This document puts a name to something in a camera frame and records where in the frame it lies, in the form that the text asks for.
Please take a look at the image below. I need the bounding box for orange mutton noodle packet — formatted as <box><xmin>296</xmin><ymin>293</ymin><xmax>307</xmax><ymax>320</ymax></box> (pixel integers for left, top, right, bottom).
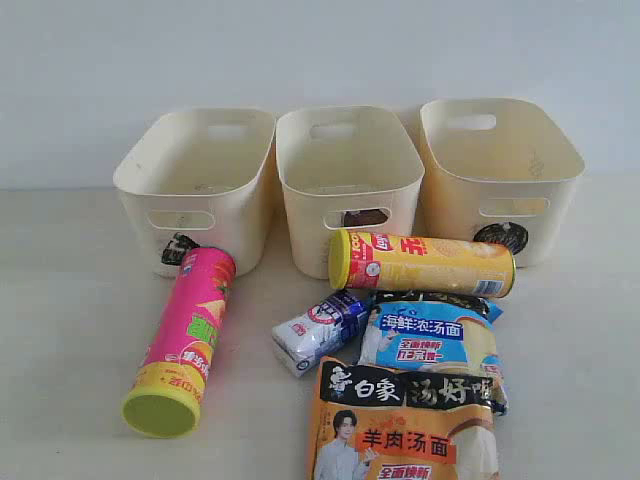
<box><xmin>307</xmin><ymin>357</ymin><xmax>500</xmax><ymax>479</ymax></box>

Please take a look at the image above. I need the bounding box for cream bin circle mark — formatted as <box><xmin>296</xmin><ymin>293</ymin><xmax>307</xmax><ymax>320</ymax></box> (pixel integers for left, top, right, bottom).
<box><xmin>419</xmin><ymin>98</ymin><xmax>585</xmax><ymax>267</ymax></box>

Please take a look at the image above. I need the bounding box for cream bin triangle mark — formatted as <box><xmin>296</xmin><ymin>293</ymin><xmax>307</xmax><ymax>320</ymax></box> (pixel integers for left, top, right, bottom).
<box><xmin>113</xmin><ymin>108</ymin><xmax>276</xmax><ymax>277</ymax></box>

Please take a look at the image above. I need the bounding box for small blue white packet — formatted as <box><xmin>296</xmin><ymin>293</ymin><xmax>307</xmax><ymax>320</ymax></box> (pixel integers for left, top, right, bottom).
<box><xmin>271</xmin><ymin>289</ymin><xmax>371</xmax><ymax>377</ymax></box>

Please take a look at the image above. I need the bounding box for pink chips can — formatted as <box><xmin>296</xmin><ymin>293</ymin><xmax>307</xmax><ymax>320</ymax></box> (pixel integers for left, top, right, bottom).
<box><xmin>122</xmin><ymin>247</ymin><xmax>236</xmax><ymax>438</ymax></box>

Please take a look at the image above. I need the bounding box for blue seafood noodle packet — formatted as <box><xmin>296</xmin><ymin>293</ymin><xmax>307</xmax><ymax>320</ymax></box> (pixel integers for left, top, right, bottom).
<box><xmin>359</xmin><ymin>290</ymin><xmax>509</xmax><ymax>415</ymax></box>

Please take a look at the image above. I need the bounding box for yellow chips can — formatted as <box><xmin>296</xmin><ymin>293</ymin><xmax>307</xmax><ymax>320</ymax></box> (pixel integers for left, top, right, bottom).
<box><xmin>328</xmin><ymin>229</ymin><xmax>516</xmax><ymax>298</ymax></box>

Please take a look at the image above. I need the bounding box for cream bin square mark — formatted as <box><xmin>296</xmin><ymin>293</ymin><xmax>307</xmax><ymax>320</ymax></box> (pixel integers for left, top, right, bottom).
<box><xmin>276</xmin><ymin>106</ymin><xmax>425</xmax><ymax>279</ymax></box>

